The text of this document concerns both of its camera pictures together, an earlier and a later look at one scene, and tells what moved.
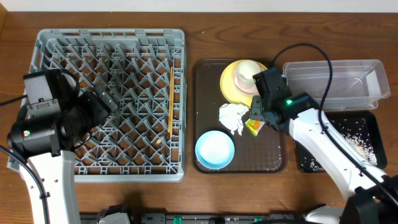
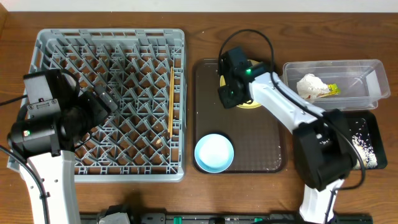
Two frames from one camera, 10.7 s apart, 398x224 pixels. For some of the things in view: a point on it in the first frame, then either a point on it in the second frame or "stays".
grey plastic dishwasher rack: [144, 70] stays
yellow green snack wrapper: [254, 126] -> [333, 90]
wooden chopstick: [170, 100] stays
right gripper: [258, 109] -> [224, 96]
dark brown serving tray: [263, 152] stays
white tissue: [230, 114] -> [310, 86]
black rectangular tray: [362, 130] stays
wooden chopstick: [171, 100] stays
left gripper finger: [111, 104] stays
